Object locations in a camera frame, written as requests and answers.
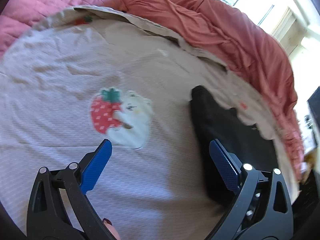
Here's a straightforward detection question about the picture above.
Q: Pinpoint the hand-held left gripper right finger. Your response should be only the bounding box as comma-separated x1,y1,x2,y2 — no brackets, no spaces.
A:
209,139,294,240

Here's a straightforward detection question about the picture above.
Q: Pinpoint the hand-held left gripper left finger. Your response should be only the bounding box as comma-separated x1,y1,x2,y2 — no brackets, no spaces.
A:
26,139,118,240

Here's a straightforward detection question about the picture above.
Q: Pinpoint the black long-sleeve shirt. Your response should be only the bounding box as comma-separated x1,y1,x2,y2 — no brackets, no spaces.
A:
190,85,279,207

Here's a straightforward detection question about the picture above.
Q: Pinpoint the person's left hand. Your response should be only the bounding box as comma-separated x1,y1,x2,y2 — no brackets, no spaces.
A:
102,218,122,240

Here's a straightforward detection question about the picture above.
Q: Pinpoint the beige strawberry print blanket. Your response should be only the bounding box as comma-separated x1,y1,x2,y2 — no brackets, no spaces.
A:
0,5,302,240

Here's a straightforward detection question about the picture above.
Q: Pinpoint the dark monitor screen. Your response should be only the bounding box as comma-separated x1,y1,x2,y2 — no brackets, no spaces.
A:
307,86,320,131

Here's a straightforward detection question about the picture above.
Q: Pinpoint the coral duvet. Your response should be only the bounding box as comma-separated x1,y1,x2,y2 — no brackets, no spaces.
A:
104,0,307,181

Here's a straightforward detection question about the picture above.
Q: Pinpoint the pink quilted blanket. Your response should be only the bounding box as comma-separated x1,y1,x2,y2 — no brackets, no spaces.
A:
0,0,123,58

